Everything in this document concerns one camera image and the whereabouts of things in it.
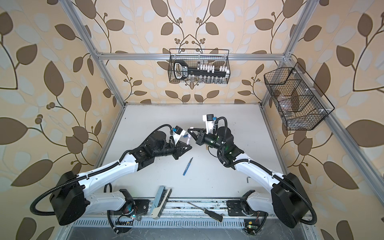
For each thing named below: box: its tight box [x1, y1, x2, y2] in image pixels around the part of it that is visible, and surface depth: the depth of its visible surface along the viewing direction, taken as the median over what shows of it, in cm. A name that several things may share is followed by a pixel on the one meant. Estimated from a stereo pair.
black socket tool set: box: [173, 60, 230, 80], surface depth 84 cm
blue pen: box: [182, 157, 194, 176], surface depth 90 cm
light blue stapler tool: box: [149, 186, 173, 220], surface depth 75 cm
